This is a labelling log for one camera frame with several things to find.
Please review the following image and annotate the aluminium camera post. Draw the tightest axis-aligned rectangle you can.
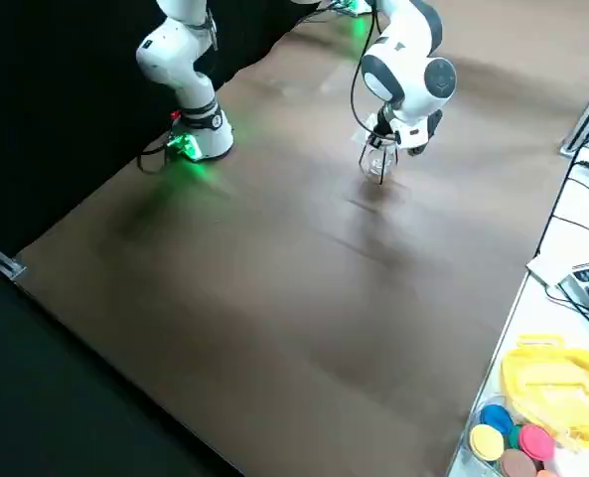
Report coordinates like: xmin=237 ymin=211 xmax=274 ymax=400
xmin=560 ymin=74 xmax=589 ymax=159

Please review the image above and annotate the white side desk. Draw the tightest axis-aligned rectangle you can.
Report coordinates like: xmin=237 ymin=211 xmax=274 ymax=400
xmin=445 ymin=143 xmax=589 ymax=477

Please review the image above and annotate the black backdrop cloth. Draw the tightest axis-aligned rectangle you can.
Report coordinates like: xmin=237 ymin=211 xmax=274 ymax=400
xmin=0 ymin=0 xmax=295 ymax=259

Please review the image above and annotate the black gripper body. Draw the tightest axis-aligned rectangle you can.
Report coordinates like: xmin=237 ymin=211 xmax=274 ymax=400
xmin=375 ymin=104 xmax=401 ymax=138

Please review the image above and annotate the brown round disc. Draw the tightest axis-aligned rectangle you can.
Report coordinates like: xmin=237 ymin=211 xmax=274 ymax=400
xmin=497 ymin=446 xmax=539 ymax=477

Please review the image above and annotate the black desk cable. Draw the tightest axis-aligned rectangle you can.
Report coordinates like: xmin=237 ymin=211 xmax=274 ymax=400
xmin=534 ymin=143 xmax=589 ymax=269

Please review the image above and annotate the blue round disc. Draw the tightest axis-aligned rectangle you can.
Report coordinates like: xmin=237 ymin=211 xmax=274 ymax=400
xmin=478 ymin=402 xmax=516 ymax=432

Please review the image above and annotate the aluminium frame profile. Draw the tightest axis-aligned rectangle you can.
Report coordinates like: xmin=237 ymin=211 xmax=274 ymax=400
xmin=0 ymin=235 xmax=28 ymax=280

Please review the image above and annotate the pink round disc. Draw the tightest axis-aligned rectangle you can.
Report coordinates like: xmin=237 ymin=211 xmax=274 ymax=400
xmin=516 ymin=421 xmax=556 ymax=461

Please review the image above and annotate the black base cable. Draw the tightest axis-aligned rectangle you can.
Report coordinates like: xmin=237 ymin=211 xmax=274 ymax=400
xmin=137 ymin=138 xmax=176 ymax=175

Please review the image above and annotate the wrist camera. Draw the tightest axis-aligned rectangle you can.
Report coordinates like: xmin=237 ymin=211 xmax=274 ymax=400
xmin=424 ymin=109 xmax=445 ymax=151

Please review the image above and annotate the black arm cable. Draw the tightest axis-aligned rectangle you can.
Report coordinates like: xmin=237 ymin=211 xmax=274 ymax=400
xmin=349 ymin=0 xmax=380 ymax=140

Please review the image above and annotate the yellow round disc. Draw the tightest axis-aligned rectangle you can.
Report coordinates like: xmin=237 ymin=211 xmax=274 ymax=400
xmin=468 ymin=422 xmax=507 ymax=461

